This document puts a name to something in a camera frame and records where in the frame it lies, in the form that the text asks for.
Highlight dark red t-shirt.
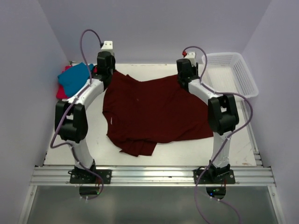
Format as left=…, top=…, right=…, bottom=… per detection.
left=103, top=71, right=213, bottom=157

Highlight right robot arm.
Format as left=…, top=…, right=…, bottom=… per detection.
left=176, top=58, right=239, bottom=183

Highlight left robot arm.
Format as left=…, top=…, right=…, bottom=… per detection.
left=50, top=50, right=115, bottom=183

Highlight folded blue t-shirt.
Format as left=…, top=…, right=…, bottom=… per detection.
left=57, top=63, right=90, bottom=98

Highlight white plastic basket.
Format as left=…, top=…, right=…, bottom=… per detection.
left=202, top=52, right=259, bottom=98

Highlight folded pink t-shirt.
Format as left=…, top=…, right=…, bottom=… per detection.
left=56, top=65, right=72, bottom=100

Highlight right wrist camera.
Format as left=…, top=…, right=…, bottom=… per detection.
left=182, top=51, right=197, bottom=67

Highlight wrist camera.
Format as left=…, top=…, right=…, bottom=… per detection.
left=101, top=41, right=114, bottom=54
left=182, top=51, right=197, bottom=67

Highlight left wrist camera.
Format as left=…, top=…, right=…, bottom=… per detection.
left=101, top=41, right=114, bottom=54

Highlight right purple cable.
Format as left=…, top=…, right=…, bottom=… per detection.
left=182, top=45, right=254, bottom=224

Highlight purple cable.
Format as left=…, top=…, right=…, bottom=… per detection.
left=182, top=45, right=254, bottom=224
left=50, top=29, right=105, bottom=200

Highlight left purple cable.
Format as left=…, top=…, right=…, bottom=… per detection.
left=50, top=29, right=105, bottom=200

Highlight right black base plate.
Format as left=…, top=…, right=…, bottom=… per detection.
left=199, top=164, right=236, bottom=184

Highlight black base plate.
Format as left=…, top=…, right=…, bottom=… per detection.
left=199, top=164, right=236, bottom=184
left=68, top=169, right=112, bottom=184

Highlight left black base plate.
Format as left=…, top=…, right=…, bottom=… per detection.
left=68, top=169, right=112, bottom=184

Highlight aluminium mounting rail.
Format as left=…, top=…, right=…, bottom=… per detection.
left=29, top=149, right=274, bottom=187

